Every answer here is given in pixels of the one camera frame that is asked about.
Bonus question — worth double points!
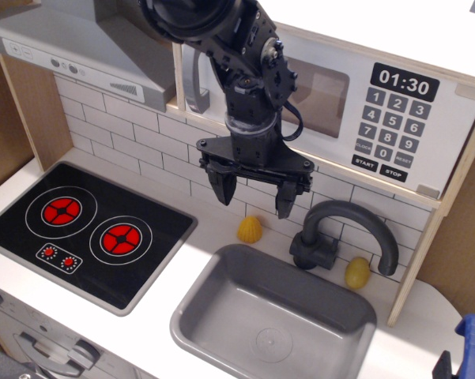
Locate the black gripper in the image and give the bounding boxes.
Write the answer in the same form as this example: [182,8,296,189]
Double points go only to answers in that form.
[196,125,314,219]

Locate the grey microwave door handle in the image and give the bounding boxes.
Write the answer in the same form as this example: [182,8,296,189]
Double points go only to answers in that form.
[182,46,210,114]

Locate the white toy microwave door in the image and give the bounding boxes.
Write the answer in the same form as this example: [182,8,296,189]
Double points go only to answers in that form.
[200,35,475,199]

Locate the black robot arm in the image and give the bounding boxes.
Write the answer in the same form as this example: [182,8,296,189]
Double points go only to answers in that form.
[140,1,314,219]

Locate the yellow toy corn piece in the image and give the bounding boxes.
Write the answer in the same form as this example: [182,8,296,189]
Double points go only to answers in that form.
[237,216,262,244]

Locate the dark grey toy faucet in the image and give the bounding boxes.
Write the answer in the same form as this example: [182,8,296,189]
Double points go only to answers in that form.
[289,200,399,276]

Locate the grey toy sink basin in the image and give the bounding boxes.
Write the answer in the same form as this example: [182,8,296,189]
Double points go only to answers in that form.
[170,245,377,378]

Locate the yellow toy lemon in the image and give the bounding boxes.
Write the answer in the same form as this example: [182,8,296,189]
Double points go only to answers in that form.
[345,257,371,290]

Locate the black toy stovetop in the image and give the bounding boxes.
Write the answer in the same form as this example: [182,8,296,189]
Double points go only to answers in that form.
[0,162,197,317]

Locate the grey range hood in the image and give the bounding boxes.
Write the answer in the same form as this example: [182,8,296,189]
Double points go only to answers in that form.
[0,1,175,111]

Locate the black clamp object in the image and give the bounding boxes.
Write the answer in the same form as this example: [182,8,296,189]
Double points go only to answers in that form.
[432,351,454,379]

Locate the grey toy oven door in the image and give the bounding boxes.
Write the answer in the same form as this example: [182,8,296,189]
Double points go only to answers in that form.
[0,291,151,378]

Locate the wooden microwave cabinet frame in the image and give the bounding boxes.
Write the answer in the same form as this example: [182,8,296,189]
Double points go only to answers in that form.
[171,21,475,328]

